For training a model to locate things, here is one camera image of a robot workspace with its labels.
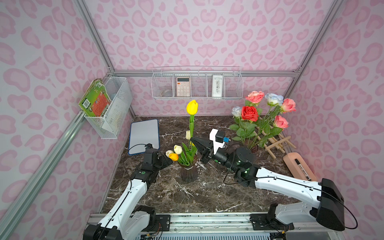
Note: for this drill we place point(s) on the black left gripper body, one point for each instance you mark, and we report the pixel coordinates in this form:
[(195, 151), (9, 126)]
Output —
[(162, 160)]

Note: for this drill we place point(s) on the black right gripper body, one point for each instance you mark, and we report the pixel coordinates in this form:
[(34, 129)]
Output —
[(209, 151)]

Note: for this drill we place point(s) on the orange tulip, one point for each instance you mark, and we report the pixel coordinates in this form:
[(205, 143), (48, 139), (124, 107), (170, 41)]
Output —
[(173, 157)]

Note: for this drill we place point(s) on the cream white tulip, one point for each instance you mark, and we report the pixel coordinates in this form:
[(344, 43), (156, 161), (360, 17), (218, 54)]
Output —
[(188, 135), (179, 150)]

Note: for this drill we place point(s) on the blue framed whiteboard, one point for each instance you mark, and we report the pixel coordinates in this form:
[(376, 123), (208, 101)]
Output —
[(143, 133)]

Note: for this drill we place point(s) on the small yellow tulip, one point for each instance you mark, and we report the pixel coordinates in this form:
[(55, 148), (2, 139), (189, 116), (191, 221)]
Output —
[(192, 109)]

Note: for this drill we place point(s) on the white rose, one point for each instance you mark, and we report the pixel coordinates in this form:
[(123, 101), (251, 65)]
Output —
[(274, 100), (237, 112)]

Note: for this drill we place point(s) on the purple glass vase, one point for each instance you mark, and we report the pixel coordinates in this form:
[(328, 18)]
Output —
[(251, 146), (189, 174)]

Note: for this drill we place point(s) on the red rose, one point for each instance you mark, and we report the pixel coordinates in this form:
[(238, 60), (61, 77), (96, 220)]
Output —
[(245, 126)]

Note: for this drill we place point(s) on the wooden easel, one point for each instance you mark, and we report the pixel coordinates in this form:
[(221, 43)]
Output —
[(279, 142)]

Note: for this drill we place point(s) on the pink rose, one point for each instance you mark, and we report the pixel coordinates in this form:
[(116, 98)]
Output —
[(288, 106), (255, 97), (273, 129)]

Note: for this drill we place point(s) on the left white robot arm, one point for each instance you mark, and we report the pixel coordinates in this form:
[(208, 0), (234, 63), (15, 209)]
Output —
[(126, 220)]

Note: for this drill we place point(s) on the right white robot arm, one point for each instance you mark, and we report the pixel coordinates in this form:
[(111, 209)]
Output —
[(320, 202)]

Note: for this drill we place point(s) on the white mesh side basket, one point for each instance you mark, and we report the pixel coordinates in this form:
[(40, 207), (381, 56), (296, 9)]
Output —
[(110, 125)]

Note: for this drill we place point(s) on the pink calculator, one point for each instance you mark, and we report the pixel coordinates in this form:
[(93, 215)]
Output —
[(183, 86)]

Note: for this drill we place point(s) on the white remote control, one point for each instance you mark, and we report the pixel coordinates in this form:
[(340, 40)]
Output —
[(217, 86)]

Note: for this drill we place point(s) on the green red booklet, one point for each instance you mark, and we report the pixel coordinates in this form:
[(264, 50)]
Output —
[(96, 101)]

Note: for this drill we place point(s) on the pink eraser holder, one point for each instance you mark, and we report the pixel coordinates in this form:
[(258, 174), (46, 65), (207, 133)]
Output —
[(298, 167)]

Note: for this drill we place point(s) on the black marker pen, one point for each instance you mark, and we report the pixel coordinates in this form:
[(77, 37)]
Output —
[(304, 173)]

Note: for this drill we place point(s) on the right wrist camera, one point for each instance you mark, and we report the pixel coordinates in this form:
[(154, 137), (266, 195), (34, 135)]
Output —
[(219, 139)]

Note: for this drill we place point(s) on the white wire wall basket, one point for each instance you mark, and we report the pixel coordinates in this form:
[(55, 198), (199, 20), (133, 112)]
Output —
[(163, 82)]

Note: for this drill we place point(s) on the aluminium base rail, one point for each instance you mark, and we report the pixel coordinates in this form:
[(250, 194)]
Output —
[(235, 226)]

